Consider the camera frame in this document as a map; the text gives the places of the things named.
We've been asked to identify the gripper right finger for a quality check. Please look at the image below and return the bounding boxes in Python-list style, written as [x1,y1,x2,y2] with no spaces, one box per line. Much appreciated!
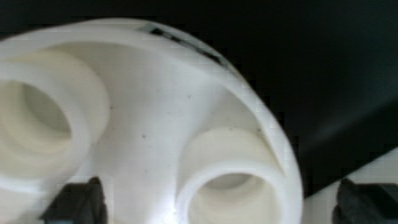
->
[332,179,398,224]

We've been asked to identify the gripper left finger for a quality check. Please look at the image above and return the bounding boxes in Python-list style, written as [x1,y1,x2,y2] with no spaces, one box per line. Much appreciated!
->
[39,177,108,224]

